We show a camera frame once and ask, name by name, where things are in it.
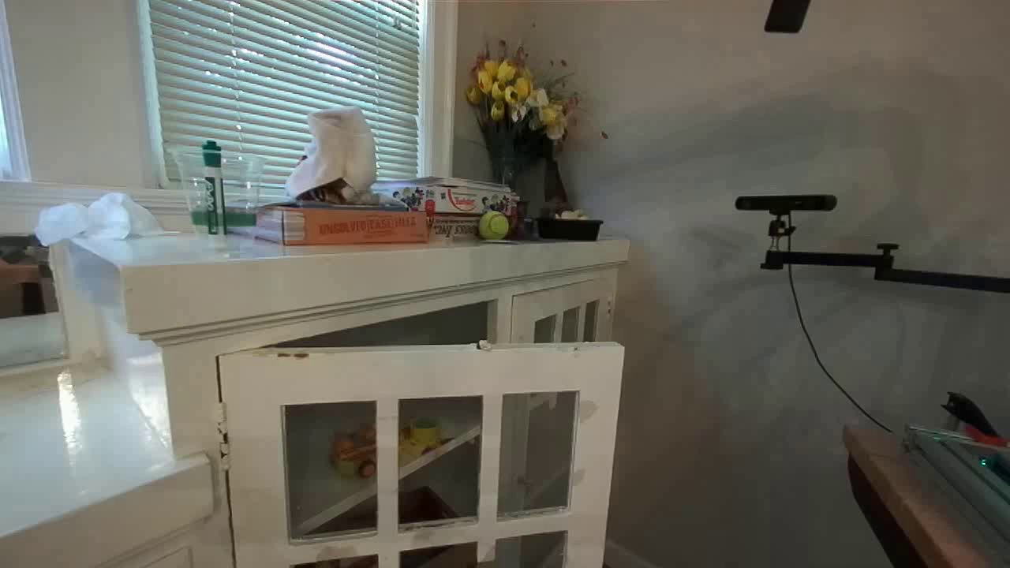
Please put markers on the white glass-paned cupboard door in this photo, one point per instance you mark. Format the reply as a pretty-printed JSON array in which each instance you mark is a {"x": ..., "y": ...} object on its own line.
[
  {"x": 522, "y": 315},
  {"x": 421, "y": 366}
]

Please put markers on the white cupboard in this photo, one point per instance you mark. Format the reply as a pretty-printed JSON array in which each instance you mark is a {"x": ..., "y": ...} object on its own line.
[{"x": 317, "y": 277}]

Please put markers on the green tennis ball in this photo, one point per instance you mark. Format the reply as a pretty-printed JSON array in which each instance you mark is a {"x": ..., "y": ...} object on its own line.
[{"x": 493, "y": 226}]

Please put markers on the small printed box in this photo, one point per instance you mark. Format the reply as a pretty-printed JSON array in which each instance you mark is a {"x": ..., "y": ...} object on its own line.
[{"x": 454, "y": 226}]

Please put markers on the black tray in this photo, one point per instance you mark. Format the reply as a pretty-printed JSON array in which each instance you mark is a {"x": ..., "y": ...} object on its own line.
[{"x": 568, "y": 228}]

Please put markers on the printed board game box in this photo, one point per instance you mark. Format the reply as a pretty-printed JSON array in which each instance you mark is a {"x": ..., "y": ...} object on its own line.
[{"x": 443, "y": 194}]

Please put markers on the dark glass vase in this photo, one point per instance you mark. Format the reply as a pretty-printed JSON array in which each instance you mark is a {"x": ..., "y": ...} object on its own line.
[{"x": 525, "y": 169}]

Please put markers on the yellow flower bouquet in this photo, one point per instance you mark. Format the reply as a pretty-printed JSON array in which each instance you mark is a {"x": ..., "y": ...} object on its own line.
[{"x": 507, "y": 90}]

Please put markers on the white crumpled towel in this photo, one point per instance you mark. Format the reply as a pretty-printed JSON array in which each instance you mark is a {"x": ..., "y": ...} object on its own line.
[{"x": 337, "y": 153}]

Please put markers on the clear plastic container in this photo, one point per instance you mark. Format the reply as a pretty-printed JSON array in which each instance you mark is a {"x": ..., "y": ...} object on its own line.
[{"x": 248, "y": 183}]

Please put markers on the white window blinds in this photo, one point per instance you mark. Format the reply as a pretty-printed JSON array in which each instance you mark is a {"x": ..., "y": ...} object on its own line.
[
  {"x": 6, "y": 104},
  {"x": 284, "y": 72}
]

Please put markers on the green-capped bottle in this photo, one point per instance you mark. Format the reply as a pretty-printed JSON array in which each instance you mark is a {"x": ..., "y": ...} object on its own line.
[{"x": 213, "y": 191}]

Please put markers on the black angled bar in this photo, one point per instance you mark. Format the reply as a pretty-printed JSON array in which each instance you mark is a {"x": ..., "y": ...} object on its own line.
[{"x": 786, "y": 13}]

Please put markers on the white plastic bag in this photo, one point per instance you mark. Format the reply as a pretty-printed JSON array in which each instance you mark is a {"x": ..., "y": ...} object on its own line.
[{"x": 97, "y": 221}]

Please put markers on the brown wooden table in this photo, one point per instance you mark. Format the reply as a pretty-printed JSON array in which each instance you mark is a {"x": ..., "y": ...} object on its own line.
[{"x": 894, "y": 474}]

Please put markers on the black clamp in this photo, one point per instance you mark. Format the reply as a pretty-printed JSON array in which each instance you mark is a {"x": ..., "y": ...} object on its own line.
[{"x": 966, "y": 411}]

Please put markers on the black stereo camera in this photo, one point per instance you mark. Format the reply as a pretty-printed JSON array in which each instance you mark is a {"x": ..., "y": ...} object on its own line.
[{"x": 784, "y": 202}]

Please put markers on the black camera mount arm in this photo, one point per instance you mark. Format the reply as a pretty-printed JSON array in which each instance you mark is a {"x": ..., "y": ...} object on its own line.
[{"x": 832, "y": 260}]

